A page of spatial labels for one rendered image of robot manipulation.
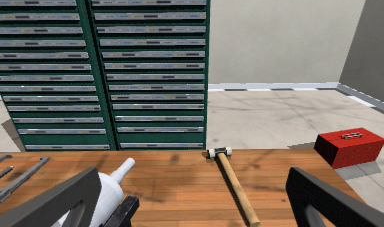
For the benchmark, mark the red tool box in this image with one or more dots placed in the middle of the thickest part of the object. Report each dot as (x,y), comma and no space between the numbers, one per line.
(340,152)

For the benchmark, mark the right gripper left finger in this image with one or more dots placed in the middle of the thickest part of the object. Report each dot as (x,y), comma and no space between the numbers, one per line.
(78,195)

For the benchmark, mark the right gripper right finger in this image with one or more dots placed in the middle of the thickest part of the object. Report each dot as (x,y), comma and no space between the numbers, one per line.
(310,196)

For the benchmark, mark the wooden-handled mallet with white faces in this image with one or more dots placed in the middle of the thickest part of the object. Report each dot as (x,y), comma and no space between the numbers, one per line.
(247,209)

